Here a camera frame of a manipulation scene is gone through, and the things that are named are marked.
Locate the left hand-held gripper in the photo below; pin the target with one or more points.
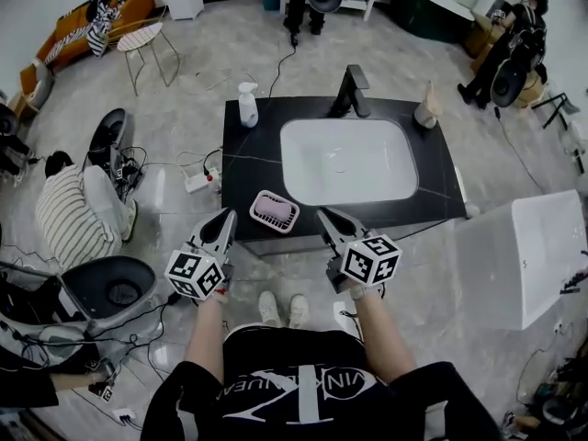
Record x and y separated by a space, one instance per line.
195 271

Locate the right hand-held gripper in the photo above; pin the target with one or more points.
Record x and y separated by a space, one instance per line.
372 260

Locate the pink soap dish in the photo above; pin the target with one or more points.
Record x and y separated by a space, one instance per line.
275 225

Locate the purple soap bar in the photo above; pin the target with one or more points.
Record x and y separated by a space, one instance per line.
272 207

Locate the person's left forearm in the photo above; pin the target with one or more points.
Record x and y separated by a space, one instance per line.
204 333

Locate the person's right forearm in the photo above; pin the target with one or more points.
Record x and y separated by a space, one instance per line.
383 338

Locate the pump soap dispenser bottle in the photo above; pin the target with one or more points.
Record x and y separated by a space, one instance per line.
248 108

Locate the white power strip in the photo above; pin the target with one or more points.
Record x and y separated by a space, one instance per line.
197 185

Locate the red-capped bottle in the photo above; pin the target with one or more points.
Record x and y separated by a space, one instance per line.
210 177

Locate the pale wristwatch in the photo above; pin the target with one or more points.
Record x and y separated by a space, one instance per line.
359 292

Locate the white sink basin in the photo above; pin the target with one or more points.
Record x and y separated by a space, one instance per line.
349 159

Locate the dark wooden vanity cabinet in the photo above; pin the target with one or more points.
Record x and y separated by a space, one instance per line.
252 163

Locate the person's right white sneaker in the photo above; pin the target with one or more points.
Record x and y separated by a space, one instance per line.
297 309

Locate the person's white sneaker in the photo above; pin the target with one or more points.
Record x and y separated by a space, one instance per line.
297 309
269 308

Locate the person's left white sneaker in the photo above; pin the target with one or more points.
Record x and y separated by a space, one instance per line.
269 308

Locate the small pale round object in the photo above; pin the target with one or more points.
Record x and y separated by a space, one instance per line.
473 210

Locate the black faucet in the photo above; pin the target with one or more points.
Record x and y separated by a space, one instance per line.
351 90

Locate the black printed t-shirt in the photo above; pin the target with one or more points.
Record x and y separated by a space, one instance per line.
298 384

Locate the black power adapter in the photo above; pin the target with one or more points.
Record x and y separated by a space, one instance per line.
294 39

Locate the white floor socket box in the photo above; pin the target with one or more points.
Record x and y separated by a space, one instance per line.
124 415

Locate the dark bathtub with white rim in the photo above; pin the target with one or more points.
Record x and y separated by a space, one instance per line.
427 12

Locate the large cardboard box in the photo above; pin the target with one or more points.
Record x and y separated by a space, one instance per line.
535 92

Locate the black tool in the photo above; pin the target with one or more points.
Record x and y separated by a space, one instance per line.
574 283

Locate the black and white striped cloth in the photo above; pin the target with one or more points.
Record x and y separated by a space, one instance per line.
103 21

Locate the small cardboard box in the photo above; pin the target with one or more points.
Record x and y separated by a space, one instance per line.
482 35

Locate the black tripod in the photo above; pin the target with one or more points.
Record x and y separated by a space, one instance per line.
556 108

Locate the orange sofa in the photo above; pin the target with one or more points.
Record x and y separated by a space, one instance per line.
69 30

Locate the black equipment pile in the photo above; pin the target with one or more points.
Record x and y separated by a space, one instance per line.
551 402

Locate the white wall socket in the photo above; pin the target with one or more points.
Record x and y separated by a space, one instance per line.
557 326

